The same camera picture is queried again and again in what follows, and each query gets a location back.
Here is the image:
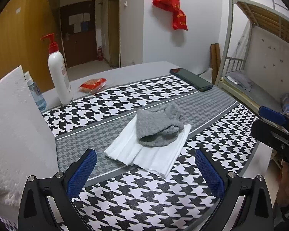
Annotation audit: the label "white towel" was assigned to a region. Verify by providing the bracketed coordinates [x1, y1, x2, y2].
[104, 117, 191, 178]

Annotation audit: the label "grey sock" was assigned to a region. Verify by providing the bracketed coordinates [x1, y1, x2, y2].
[136, 102, 184, 147]

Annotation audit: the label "person's right hand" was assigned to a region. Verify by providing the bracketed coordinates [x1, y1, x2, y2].
[276, 161, 289, 206]

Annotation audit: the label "grey folded clothes on bed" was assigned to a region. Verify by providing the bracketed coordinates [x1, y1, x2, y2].
[226, 71, 254, 91]

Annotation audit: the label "white styrofoam box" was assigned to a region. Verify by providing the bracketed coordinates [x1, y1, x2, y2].
[0, 65, 60, 207]

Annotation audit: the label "houndstooth table mat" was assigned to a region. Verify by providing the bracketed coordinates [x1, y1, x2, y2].
[0, 74, 261, 231]

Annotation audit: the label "black smartphone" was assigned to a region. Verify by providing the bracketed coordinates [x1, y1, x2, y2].
[170, 68, 213, 92]

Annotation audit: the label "blue spray bottle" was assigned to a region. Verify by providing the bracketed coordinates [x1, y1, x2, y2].
[24, 71, 47, 111]

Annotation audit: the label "metal bunk bed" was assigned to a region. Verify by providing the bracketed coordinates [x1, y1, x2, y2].
[215, 0, 289, 116]

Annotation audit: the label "red snack packet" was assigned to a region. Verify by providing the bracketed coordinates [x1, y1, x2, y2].
[79, 78, 107, 94]

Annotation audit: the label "white pump lotion bottle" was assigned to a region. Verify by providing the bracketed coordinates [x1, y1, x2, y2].
[41, 33, 73, 105]

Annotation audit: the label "red fire extinguisher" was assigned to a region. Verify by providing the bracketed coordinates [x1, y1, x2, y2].
[97, 46, 104, 61]

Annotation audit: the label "red hanging bags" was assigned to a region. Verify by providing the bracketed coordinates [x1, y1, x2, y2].
[152, 0, 188, 31]

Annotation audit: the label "dark brown entrance door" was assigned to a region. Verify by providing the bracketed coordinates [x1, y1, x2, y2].
[60, 0, 97, 68]

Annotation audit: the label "wooden wardrobe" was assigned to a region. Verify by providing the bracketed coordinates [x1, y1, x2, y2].
[0, 0, 63, 92]

